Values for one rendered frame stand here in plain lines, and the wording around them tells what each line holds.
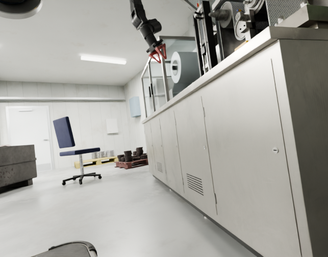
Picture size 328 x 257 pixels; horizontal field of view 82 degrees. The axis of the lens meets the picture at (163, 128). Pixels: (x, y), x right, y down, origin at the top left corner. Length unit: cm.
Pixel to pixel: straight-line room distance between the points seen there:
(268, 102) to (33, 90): 746
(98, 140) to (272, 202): 718
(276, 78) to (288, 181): 33
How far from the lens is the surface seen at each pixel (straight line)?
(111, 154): 683
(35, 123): 749
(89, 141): 760
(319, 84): 79
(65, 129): 377
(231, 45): 149
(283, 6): 126
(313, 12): 100
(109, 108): 794
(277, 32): 73
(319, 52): 83
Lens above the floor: 61
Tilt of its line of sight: 3 degrees up
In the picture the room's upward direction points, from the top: 7 degrees counter-clockwise
